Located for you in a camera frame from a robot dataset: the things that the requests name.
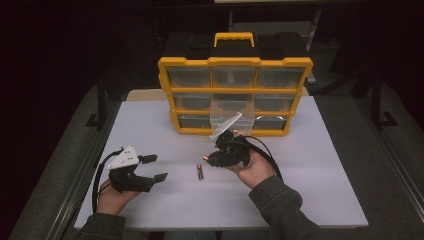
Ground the person's left hand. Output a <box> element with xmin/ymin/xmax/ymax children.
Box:
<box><xmin>95</xmin><ymin>178</ymin><xmax>141</xmax><ymax>216</ymax></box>

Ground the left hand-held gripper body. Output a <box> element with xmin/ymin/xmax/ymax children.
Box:
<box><xmin>107</xmin><ymin>145</ymin><xmax>156</xmax><ymax>194</ymax></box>

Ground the aluminium rail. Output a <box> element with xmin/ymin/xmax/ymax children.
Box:
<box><xmin>354</xmin><ymin>98</ymin><xmax>424</xmax><ymax>214</ymax></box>
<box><xmin>46</xmin><ymin>99</ymin><xmax>123</xmax><ymax>240</ymax></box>

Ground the black metal stand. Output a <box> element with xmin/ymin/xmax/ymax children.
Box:
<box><xmin>84</xmin><ymin>74</ymin><xmax>109</xmax><ymax>129</ymax></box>
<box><xmin>369</xmin><ymin>68</ymin><xmax>399</xmax><ymax>129</ymax></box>

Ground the clear plastic drawer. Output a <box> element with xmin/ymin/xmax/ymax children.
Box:
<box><xmin>209</xmin><ymin>93</ymin><xmax>256</xmax><ymax>137</ymax></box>

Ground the hand-held gripper black cable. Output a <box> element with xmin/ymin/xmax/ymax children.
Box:
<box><xmin>92</xmin><ymin>148</ymin><xmax>125</xmax><ymax>214</ymax></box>
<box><xmin>244</xmin><ymin>134</ymin><xmax>284</xmax><ymax>183</ymax></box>

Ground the person's right hand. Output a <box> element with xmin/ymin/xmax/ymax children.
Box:
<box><xmin>226</xmin><ymin>148</ymin><xmax>276</xmax><ymax>190</ymax></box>

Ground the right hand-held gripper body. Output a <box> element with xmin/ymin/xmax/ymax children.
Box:
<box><xmin>209</xmin><ymin>111</ymin><xmax>252</xmax><ymax>168</ymax></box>

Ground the right hand-held gripper black cable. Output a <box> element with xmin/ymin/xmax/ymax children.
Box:
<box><xmin>244</xmin><ymin>134</ymin><xmax>284</xmax><ymax>183</ymax></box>

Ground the yellow and black drawer organizer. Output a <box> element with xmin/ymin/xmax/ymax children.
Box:
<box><xmin>157</xmin><ymin>31</ymin><xmax>315</xmax><ymax>138</ymax></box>

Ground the left hand-held gripper black cable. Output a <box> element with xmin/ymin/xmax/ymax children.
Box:
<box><xmin>92</xmin><ymin>148</ymin><xmax>125</xmax><ymax>214</ymax></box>

